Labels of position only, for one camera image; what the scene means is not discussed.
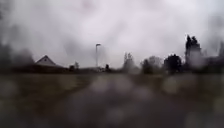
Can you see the leaf-strewn grass verge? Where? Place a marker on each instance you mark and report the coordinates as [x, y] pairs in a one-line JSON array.
[[190, 90], [36, 90]]

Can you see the street lamp pole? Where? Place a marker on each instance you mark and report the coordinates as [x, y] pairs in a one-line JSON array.
[[97, 55]]

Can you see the tall dark evergreen tree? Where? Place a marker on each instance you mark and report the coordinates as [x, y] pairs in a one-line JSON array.
[[192, 50]]

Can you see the grey asphalt path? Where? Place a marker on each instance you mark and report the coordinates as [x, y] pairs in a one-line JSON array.
[[113, 103]]

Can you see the dark hedge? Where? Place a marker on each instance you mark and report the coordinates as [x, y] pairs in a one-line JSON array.
[[36, 68]]

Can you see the row of dark trees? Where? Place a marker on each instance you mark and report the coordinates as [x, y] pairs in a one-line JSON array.
[[150, 64]]

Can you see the white gabled house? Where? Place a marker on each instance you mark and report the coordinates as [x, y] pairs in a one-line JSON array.
[[46, 61]]

